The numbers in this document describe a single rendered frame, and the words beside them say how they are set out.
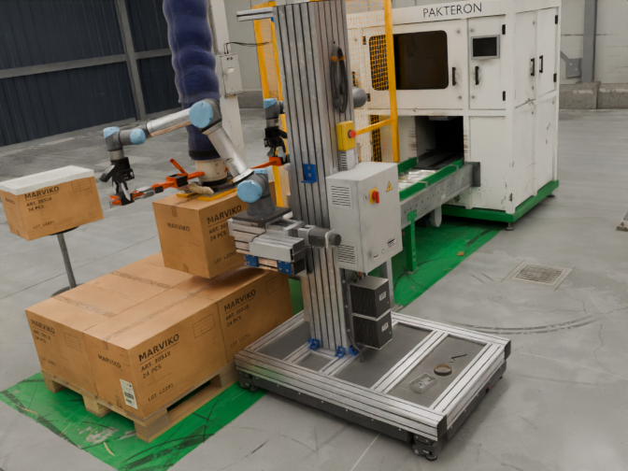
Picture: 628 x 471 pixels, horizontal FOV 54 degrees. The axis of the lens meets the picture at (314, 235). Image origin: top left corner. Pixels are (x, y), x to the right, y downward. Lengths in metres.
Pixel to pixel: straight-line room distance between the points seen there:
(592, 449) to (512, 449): 0.35
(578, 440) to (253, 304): 1.85
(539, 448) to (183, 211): 2.12
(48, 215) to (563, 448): 3.81
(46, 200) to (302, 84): 2.63
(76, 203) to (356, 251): 2.74
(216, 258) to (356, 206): 0.92
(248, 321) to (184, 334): 0.48
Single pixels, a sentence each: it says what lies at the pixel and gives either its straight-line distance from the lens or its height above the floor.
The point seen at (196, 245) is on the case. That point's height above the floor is 0.86.
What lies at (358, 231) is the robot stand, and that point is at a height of 0.98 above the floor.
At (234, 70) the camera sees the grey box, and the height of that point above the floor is 1.64.
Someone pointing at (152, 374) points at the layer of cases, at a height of 0.35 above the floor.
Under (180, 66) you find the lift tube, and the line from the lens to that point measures 3.47.
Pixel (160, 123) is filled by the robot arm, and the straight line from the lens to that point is 3.23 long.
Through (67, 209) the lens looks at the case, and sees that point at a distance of 5.14.
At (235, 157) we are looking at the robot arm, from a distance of 3.01.
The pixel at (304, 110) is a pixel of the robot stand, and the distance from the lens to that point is 3.07.
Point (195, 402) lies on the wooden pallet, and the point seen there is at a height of 0.02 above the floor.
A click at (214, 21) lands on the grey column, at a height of 2.01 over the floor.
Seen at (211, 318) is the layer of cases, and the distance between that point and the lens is 3.49.
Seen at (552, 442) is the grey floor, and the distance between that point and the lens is 3.22.
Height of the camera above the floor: 1.95
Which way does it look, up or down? 19 degrees down
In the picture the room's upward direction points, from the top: 6 degrees counter-clockwise
